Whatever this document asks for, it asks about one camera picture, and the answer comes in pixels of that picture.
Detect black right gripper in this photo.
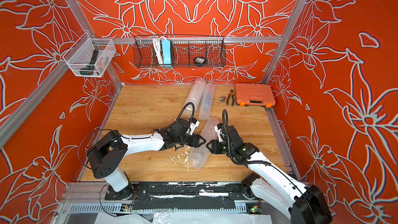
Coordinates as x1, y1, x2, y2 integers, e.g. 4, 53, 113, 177
205, 139, 235, 156

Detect orange handled pliers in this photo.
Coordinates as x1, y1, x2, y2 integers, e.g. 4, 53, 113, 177
226, 90, 235, 106

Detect aluminium frame post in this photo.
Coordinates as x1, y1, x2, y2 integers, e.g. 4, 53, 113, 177
261, 0, 307, 84
51, 0, 123, 88

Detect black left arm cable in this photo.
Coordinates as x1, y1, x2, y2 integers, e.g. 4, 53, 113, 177
153, 102, 195, 133

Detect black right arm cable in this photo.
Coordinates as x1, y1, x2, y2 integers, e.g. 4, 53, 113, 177
222, 108, 271, 167

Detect clear acrylic box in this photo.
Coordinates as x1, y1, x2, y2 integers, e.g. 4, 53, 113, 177
62, 34, 116, 78

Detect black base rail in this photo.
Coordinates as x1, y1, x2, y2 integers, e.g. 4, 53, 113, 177
101, 181, 261, 213

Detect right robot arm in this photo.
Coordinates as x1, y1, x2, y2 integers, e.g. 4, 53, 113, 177
206, 123, 333, 224

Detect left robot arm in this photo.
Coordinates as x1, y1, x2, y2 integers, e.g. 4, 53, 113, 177
86, 118, 206, 198

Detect light blue box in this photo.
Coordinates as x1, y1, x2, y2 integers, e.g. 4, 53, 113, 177
161, 39, 172, 66

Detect aluminium frame post right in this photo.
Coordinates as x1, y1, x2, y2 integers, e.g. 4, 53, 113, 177
261, 0, 307, 84

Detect bubble wrap sheet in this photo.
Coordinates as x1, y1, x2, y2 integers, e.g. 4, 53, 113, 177
188, 117, 220, 170

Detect orange tool case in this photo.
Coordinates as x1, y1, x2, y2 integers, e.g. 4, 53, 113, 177
235, 83, 276, 108

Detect aluminium horizontal back bar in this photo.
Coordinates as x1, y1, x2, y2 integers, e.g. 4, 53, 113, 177
110, 36, 282, 45

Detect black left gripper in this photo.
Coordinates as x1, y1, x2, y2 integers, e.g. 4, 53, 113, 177
176, 134, 207, 149

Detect black wire basket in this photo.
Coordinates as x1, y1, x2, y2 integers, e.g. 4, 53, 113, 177
133, 34, 227, 68

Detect white cable bundle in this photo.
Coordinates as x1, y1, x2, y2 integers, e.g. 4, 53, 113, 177
152, 36, 165, 66

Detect aluminium frame post left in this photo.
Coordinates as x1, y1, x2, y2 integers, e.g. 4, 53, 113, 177
51, 0, 123, 88

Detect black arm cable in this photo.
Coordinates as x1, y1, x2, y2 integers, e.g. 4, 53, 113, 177
222, 108, 271, 167
153, 102, 195, 133

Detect aluminium left side bar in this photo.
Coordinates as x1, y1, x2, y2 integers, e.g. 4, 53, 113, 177
1, 62, 68, 148

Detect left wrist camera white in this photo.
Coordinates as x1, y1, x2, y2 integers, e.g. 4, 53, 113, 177
187, 118, 200, 135

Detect small black device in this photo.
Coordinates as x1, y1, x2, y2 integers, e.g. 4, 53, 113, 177
193, 57, 206, 66

